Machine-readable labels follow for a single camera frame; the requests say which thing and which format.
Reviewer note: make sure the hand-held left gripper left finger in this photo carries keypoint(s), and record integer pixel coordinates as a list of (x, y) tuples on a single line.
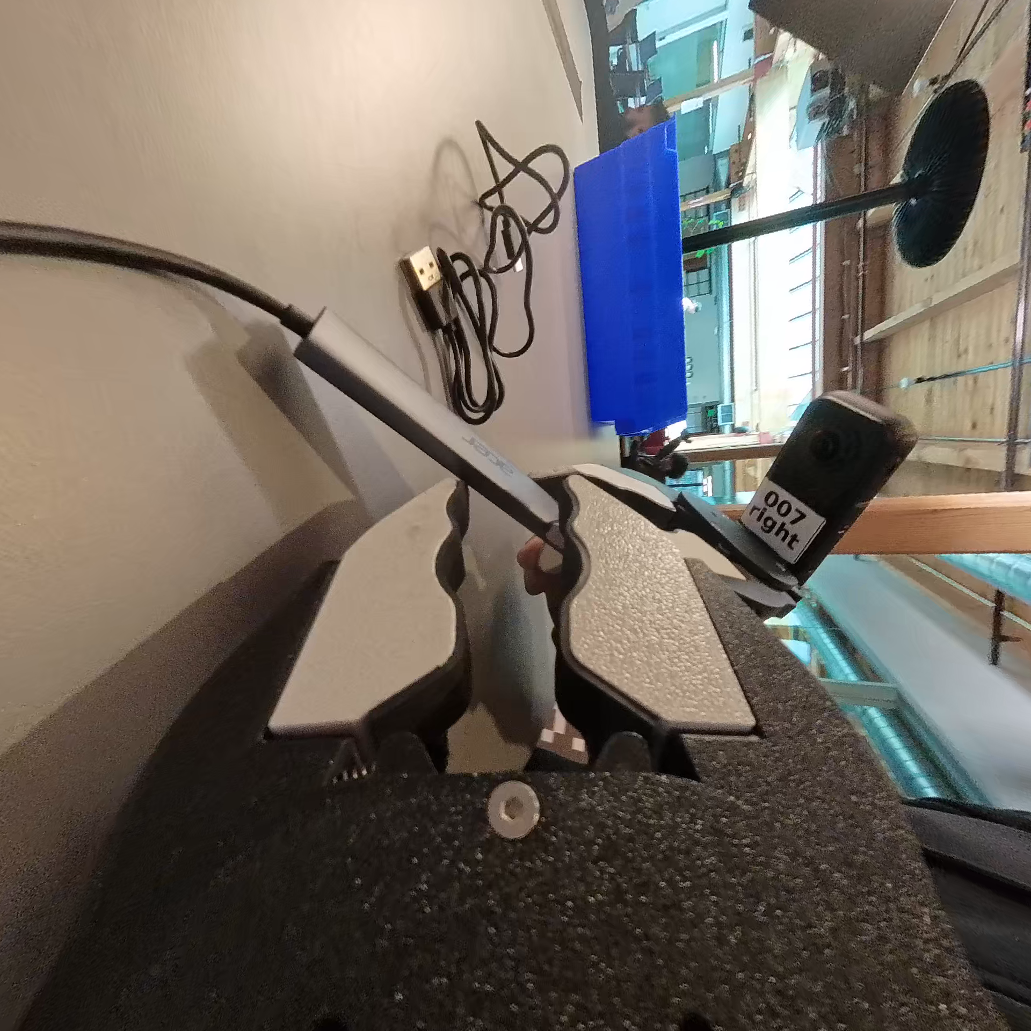
[(387, 628)]

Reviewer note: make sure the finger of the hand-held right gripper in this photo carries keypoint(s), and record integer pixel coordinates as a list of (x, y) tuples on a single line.
[(628, 481)]

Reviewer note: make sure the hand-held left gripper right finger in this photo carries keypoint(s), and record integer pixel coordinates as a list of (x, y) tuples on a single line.
[(644, 628)]

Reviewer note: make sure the blue plastic bin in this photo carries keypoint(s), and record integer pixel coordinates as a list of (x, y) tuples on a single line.
[(628, 282)]

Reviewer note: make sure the grey aluminium usb hub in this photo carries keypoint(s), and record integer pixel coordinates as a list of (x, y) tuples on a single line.
[(419, 411)]

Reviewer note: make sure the person's right hand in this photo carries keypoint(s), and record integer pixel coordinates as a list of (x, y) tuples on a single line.
[(538, 568)]

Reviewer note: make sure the wooden railing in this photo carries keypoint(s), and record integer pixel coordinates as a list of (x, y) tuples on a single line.
[(926, 523)]

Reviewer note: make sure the black round-base stand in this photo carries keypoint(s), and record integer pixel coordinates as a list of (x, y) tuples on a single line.
[(942, 169)]

